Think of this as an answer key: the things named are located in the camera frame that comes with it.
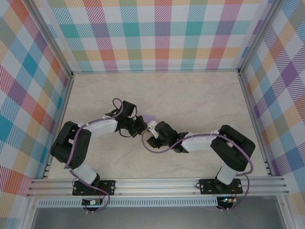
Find purple paper sheet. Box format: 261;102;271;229
142;114;158;125

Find aluminium front rail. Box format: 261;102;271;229
26;176;290;198

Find aluminium back rail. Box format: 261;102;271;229
71;68;241;75

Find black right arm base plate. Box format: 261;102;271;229
199;178;243;195

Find perforated metal cable tray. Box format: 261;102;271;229
37;197;219;208

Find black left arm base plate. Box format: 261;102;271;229
72;179;117;197

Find aluminium side rail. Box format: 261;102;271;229
41;73;74;179
238;73;274;177

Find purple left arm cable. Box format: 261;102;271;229
64;97;124;214

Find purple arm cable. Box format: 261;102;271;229
141;126;254;212
64;97;124;214

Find black round cable mount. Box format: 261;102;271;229
83;205;102;214
215;202;236;211

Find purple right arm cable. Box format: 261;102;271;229
141;126;254;212

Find aluminium corner post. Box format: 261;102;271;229
237;0;283;77
25;0;74;79

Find aluminium lower frame bar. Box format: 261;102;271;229
276;194;297;229
21;197;40;229

